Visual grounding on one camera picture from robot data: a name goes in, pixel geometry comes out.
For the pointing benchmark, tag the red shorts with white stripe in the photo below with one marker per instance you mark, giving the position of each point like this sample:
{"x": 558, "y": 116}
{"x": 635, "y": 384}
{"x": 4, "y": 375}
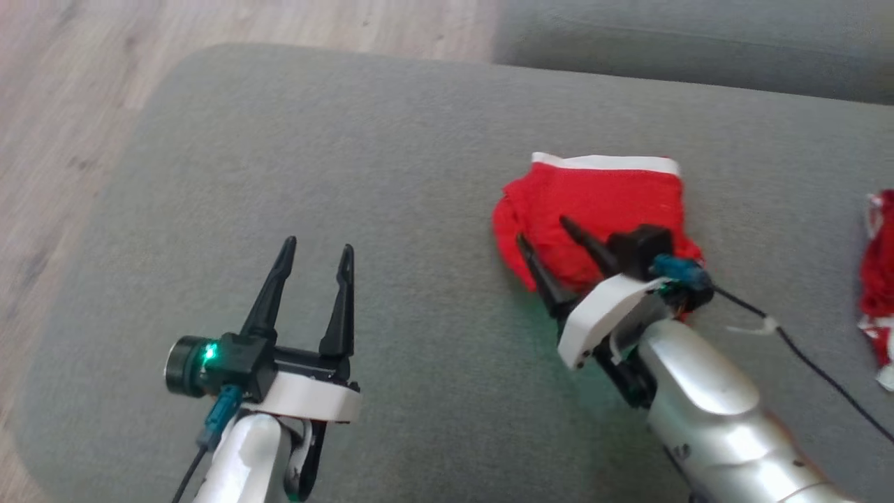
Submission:
{"x": 594, "y": 195}

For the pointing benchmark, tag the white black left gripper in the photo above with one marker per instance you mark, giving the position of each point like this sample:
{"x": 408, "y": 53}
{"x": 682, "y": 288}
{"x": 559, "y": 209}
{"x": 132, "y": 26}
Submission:
{"x": 314, "y": 398}

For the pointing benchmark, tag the grey and yellow sofa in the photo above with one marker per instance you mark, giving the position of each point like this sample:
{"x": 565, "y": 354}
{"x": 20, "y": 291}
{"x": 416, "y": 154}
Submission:
{"x": 419, "y": 175}

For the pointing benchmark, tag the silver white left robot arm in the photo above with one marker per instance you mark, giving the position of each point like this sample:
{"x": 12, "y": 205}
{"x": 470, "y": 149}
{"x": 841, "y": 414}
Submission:
{"x": 244, "y": 461}

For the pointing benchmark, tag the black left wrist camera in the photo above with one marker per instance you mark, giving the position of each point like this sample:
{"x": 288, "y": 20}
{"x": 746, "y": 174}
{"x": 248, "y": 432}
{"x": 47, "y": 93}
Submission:
{"x": 237, "y": 360}

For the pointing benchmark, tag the grey sofa seat cushion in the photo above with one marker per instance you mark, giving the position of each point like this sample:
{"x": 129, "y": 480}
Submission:
{"x": 698, "y": 42}

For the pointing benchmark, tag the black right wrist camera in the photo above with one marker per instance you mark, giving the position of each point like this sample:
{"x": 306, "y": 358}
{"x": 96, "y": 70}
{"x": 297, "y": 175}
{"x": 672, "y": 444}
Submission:
{"x": 639, "y": 248}

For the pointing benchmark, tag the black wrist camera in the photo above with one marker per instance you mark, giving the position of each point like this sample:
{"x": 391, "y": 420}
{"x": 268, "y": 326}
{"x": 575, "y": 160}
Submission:
{"x": 237, "y": 360}
{"x": 639, "y": 248}

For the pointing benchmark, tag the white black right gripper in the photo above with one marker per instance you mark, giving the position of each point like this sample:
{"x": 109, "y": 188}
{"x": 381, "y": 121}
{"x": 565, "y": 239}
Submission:
{"x": 594, "y": 314}

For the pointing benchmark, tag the red white basketball jersey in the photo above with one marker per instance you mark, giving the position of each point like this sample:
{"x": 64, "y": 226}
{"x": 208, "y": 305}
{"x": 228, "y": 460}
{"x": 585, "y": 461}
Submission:
{"x": 881, "y": 279}

